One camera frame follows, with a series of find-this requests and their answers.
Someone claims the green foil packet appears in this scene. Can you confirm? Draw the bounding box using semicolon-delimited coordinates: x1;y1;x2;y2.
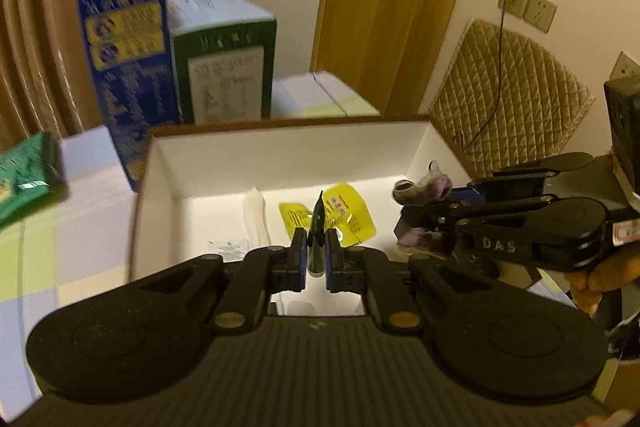
0;132;66;228

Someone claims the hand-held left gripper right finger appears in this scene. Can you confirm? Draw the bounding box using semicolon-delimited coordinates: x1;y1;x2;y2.
325;228;496;334

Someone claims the white cardboard box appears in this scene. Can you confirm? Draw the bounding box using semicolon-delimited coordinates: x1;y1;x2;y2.
129;114;543;318

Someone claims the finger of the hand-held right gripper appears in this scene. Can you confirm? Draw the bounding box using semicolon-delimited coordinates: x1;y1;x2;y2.
450;151;594;204
396;195;559;265

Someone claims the small clear sachet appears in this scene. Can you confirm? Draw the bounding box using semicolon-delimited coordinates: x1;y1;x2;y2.
207;238;250;258

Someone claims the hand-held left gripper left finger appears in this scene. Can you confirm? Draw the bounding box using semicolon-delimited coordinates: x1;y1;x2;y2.
135;228;308;336

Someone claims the dark foil packet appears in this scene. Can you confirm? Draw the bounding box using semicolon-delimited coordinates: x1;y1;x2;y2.
307;190;329;278

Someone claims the quilted beige chair cushion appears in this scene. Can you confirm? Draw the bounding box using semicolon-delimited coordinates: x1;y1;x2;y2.
427;19;597;178

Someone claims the green and white carton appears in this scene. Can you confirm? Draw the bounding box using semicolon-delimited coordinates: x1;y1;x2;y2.
165;0;278;126

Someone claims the yellow wooden door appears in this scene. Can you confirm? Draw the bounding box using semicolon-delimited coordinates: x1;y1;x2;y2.
310;0;481;118

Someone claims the yellow packet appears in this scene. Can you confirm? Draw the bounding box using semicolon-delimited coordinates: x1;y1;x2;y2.
278;183;377;249

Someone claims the blue carton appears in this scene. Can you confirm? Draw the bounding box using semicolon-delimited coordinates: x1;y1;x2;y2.
75;0;184;193

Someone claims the thin black cable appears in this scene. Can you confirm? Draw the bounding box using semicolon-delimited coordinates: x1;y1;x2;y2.
460;0;522;152

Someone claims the person's right hand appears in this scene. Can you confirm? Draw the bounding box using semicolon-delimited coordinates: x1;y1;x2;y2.
565;246;640;318

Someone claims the beige curtain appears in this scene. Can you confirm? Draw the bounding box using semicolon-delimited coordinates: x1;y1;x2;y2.
0;0;213;152

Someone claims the checked tablecloth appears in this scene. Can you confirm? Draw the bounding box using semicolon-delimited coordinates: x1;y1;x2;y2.
0;71;576;408

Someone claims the white tube wrapper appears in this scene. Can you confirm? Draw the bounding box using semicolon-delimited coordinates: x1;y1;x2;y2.
243;187;274;253

